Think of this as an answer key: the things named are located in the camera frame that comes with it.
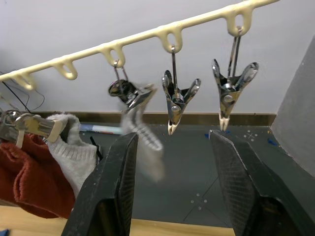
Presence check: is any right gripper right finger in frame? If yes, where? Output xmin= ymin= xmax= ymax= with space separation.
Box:
xmin=208 ymin=129 xmax=315 ymax=236

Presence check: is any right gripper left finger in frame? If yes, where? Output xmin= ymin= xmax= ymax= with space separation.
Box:
xmin=61 ymin=132 xmax=139 ymax=236

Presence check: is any grey ankle sock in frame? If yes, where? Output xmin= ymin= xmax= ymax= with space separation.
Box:
xmin=120 ymin=108 xmax=165 ymax=184
xmin=45 ymin=112 xmax=99 ymax=197

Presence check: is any red ankle sock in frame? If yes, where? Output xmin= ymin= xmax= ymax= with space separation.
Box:
xmin=0 ymin=134 xmax=76 ymax=219

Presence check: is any metal sock clip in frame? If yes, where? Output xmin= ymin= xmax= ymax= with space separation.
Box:
xmin=211 ymin=26 xmax=260 ymax=132
xmin=0 ymin=110 xmax=62 ymax=148
xmin=107 ymin=60 xmax=158 ymax=116
xmin=161 ymin=45 xmax=202 ymax=136

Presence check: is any cream plastic clip hanger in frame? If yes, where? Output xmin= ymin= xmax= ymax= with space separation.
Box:
xmin=0 ymin=0 xmax=281 ymax=91

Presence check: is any white tube on floor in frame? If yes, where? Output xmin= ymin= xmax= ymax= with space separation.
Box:
xmin=79 ymin=123 xmax=125 ymax=135

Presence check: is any black wall cable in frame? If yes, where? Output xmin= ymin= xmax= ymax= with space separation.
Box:
xmin=0 ymin=71 xmax=45 ymax=112

